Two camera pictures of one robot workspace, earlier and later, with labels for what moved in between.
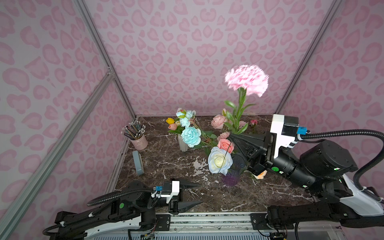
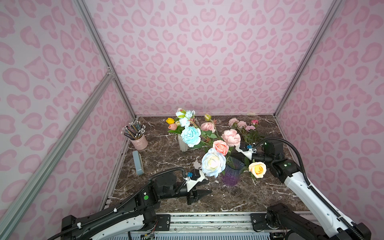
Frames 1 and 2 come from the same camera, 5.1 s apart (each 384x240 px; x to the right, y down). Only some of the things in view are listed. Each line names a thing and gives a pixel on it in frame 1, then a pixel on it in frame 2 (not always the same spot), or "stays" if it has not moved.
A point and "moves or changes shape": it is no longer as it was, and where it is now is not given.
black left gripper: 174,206 → 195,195
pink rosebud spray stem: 218,120 → 209,125
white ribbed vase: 183,146 stays
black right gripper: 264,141 → 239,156
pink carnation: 251,79 moves or changes shape
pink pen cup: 140,144 stays
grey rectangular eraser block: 138,163 stays
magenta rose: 253,122 stays
